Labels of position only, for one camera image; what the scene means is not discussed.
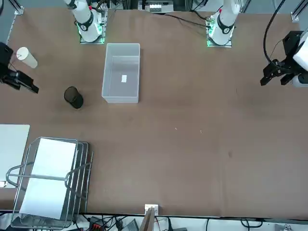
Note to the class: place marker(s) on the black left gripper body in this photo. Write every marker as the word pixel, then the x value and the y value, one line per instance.
pixel 291 43

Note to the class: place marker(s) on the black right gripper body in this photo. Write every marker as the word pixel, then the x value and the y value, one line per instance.
pixel 4 55

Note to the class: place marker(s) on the white A4 paper sheet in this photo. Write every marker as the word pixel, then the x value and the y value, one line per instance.
pixel 48 156

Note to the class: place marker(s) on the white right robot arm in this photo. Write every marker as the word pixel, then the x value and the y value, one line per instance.
pixel 84 16

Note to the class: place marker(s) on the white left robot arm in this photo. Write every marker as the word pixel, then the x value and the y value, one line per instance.
pixel 226 19

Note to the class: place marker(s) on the metal mesh file organizer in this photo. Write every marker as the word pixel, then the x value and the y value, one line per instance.
pixel 83 156

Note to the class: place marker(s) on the beige paper cup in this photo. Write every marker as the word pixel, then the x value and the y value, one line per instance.
pixel 26 57

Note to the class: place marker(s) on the black mesh pen cup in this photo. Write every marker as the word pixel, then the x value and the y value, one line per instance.
pixel 74 98

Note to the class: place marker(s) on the flat white board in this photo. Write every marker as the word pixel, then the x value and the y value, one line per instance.
pixel 12 144

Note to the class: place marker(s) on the small white label sticker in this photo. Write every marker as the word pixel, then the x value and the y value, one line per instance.
pixel 124 78

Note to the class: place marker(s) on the translucent plastic bin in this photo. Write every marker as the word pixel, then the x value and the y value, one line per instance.
pixel 122 48

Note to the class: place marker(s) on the aluminium frame rail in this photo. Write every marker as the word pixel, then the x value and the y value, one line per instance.
pixel 295 15
pixel 18 9

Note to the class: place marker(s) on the camera mount post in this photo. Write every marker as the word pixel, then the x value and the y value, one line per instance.
pixel 151 207

